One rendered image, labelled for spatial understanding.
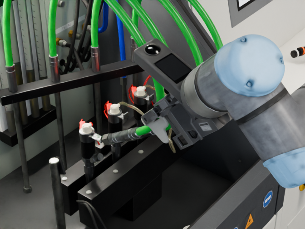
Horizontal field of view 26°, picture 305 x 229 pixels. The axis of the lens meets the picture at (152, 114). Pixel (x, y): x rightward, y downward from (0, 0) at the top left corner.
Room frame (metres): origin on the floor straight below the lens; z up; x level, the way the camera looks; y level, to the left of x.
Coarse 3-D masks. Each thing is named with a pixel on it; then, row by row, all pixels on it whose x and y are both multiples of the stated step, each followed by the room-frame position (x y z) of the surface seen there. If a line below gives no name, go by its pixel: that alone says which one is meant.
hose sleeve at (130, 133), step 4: (132, 128) 0.92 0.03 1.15; (136, 128) 0.92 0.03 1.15; (116, 132) 0.94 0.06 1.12; (120, 132) 0.93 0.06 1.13; (124, 132) 0.93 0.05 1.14; (128, 132) 0.92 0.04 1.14; (132, 132) 0.91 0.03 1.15; (108, 136) 0.95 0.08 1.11; (112, 136) 0.94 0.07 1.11; (116, 136) 0.94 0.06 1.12; (120, 136) 0.93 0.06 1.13; (124, 136) 0.92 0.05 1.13; (128, 136) 0.92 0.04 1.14; (132, 136) 0.91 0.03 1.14; (136, 136) 0.91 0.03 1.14; (140, 136) 0.91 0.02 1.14; (108, 140) 0.95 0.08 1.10; (112, 140) 0.94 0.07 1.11; (116, 140) 0.93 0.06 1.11; (120, 140) 0.93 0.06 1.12; (124, 140) 0.93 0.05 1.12
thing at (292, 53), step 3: (297, 48) 1.44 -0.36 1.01; (300, 48) 1.43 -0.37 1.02; (303, 48) 1.43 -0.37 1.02; (291, 51) 1.43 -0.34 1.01; (294, 51) 1.42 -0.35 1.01; (297, 51) 1.42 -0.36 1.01; (300, 51) 1.42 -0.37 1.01; (303, 51) 1.43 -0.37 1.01; (291, 54) 1.43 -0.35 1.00; (294, 54) 1.42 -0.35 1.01; (297, 54) 1.42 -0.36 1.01; (300, 54) 1.42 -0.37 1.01; (303, 54) 1.43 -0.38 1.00; (294, 57) 1.42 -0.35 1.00
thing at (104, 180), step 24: (144, 144) 1.09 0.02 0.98; (168, 144) 1.11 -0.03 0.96; (192, 144) 1.18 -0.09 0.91; (72, 168) 1.02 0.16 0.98; (96, 168) 1.03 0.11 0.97; (120, 168) 1.02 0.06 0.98; (144, 168) 1.05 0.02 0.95; (72, 192) 0.97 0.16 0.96; (96, 192) 0.94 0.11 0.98; (120, 192) 0.99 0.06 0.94; (144, 192) 1.05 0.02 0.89; (96, 216) 0.93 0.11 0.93
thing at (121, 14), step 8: (8, 0) 1.10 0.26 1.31; (104, 0) 0.95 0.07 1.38; (112, 0) 0.94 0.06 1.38; (8, 8) 1.10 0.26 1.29; (112, 8) 0.94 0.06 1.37; (120, 8) 0.93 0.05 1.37; (8, 16) 1.10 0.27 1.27; (120, 16) 0.93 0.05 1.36; (128, 16) 0.93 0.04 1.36; (8, 24) 1.11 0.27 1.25; (128, 24) 0.92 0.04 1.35; (8, 32) 1.11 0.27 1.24; (136, 32) 0.91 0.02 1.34; (8, 40) 1.11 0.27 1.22; (136, 40) 0.91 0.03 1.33; (144, 40) 0.91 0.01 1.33; (8, 48) 1.11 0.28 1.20; (8, 56) 1.11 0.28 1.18; (8, 64) 1.11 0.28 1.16; (160, 88) 0.88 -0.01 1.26; (160, 96) 0.88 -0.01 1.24; (144, 128) 0.90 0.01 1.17
